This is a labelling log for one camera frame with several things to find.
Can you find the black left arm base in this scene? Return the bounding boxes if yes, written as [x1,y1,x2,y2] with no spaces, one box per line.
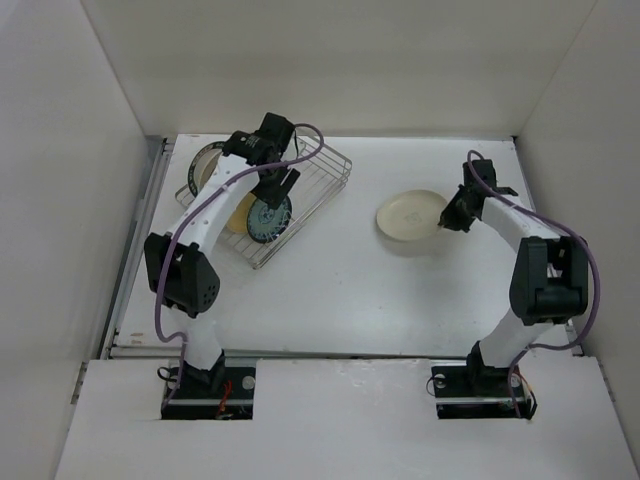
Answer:
[157,357,257,421]

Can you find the white plate wide teal band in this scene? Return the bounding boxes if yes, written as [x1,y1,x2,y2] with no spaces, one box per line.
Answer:
[187,141,225,197]

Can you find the white plate thin teal rim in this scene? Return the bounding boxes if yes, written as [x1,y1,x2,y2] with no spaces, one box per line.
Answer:
[194,149,221,189]

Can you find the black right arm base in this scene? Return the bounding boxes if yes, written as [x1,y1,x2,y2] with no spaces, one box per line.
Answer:
[427,362,538,420]

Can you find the cream plate with bear print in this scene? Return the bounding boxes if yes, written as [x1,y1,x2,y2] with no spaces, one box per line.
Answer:
[375,189,447,242]

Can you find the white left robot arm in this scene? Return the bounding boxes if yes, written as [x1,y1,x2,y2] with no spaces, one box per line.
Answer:
[144,113,307,397]

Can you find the tan beige plate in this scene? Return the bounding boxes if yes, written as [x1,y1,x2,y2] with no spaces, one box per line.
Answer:
[226,193,256,235]

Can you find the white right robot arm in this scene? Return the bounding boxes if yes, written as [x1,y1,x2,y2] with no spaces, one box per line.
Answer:
[439,150,589,397]

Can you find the silver wire dish rack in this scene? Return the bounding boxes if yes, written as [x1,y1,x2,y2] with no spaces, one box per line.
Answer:
[171,135,352,269]

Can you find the blue floral patterned plate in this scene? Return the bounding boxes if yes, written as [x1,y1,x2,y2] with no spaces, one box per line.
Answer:
[246,196,293,244]

